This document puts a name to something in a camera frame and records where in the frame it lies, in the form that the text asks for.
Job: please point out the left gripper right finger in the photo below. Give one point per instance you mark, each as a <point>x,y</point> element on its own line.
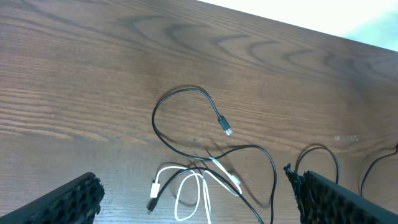
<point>319,200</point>

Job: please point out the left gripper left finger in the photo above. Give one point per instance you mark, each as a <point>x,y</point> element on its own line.
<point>77,201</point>

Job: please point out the clear tape piece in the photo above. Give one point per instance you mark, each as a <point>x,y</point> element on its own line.
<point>346,138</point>

